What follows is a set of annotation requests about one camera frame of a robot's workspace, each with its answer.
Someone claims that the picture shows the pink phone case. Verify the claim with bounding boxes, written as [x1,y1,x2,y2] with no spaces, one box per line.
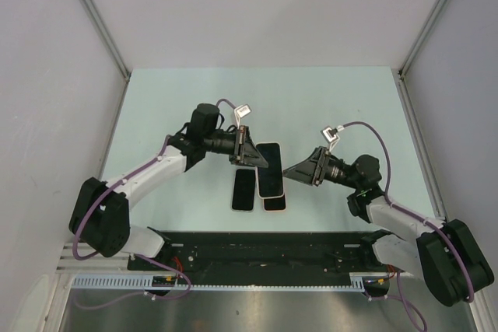
[261,194,289,214]

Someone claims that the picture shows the white slotted cable duct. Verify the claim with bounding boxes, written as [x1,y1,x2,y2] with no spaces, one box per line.
[72,273,392,292]

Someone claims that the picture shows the aluminium rail profile front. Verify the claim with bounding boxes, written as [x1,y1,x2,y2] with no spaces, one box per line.
[55,243,133,273]

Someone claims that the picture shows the right aluminium frame post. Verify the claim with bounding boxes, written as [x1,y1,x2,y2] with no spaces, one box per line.
[398,0,450,78]

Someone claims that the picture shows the beige phone case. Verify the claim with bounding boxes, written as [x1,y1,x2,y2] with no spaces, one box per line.
[254,140,285,200]

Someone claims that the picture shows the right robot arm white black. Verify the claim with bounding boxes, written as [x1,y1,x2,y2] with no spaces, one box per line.
[283,147,495,306]

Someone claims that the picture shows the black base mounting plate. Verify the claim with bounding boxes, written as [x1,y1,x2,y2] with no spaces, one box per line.
[127,231,400,280]

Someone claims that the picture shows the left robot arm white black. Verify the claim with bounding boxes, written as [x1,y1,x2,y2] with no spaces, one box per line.
[68,100,268,270]

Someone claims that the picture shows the clear transparent phone case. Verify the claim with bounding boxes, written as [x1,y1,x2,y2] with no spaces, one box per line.
[230,167,258,214]

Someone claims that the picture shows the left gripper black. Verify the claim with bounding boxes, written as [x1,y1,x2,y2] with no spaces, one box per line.
[204,126,268,169]

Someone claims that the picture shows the aluminium frame post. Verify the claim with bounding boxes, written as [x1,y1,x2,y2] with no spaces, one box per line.
[58,0,131,79]
[398,0,450,78]

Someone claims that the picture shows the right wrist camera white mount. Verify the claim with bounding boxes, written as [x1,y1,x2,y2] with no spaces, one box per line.
[321,125,345,152]

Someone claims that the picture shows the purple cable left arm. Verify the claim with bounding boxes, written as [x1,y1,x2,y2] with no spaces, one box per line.
[72,98,191,312]

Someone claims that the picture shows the left aluminium frame post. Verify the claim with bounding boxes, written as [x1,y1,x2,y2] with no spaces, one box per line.
[58,0,131,79]

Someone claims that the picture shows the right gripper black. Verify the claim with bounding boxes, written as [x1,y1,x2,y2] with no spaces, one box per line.
[282,146,360,190]

